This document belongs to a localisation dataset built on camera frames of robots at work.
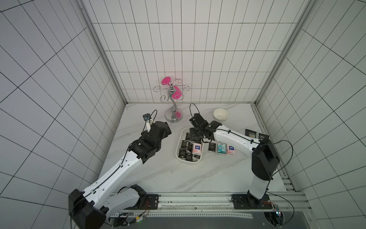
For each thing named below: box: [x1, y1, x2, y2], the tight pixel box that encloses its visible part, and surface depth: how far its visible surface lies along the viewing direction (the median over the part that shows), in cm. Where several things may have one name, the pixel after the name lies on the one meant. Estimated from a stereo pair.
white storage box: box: [175, 127, 204, 164], surface depth 90 cm
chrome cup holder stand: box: [152, 79, 191, 124], surface depth 97 cm
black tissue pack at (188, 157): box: [185, 152, 194, 162], surface depth 89 cm
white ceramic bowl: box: [213, 108, 230, 121], surface depth 109 cm
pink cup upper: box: [161, 76, 172, 86], surface depth 96 cm
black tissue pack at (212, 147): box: [207, 142, 217, 154], surface depth 94 cm
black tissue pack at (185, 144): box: [180, 140, 190, 149], surface depth 93 cm
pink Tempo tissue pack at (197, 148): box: [192, 142, 202, 156], surface depth 89 cm
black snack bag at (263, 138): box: [258, 133, 270, 143], surface depth 100 cm
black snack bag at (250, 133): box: [244, 128, 257, 139], surface depth 102 cm
